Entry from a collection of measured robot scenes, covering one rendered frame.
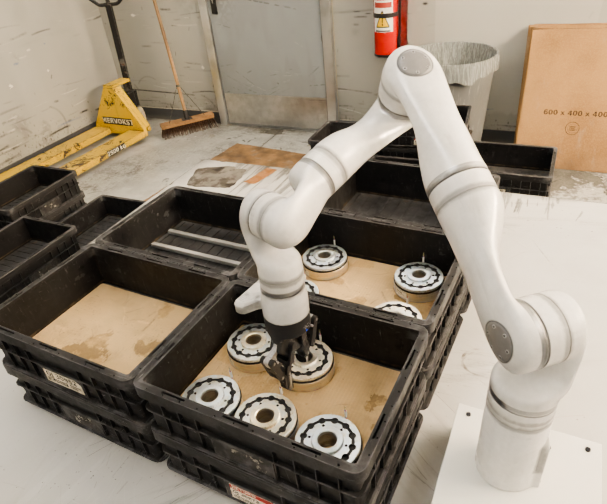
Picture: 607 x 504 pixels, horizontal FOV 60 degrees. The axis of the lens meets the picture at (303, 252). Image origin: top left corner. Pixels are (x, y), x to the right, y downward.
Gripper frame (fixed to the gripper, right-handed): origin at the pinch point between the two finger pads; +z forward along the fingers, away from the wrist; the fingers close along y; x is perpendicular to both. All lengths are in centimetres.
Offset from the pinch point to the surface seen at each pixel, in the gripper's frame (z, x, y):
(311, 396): 2.6, -4.2, -1.4
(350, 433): -0.4, -15.1, -6.4
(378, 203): 3, 17, 64
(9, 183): 30, 204, 51
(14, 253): 38, 157, 23
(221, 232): 3, 48, 33
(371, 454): -7.5, -22.0, -12.3
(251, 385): 2.7, 6.5, -4.7
